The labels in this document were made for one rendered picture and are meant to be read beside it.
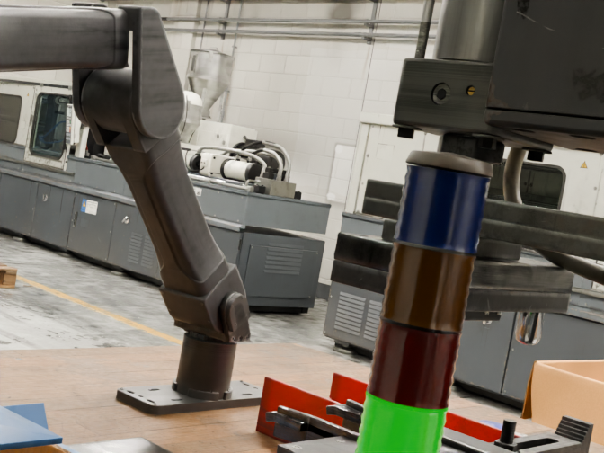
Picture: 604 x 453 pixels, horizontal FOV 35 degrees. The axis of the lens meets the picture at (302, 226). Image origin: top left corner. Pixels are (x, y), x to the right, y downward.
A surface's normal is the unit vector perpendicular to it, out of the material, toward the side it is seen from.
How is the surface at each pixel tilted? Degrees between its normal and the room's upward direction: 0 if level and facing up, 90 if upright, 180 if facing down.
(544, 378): 90
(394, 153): 90
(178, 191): 92
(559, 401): 87
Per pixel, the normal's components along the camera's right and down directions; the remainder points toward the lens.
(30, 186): -0.70, -0.08
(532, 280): 0.73, 0.16
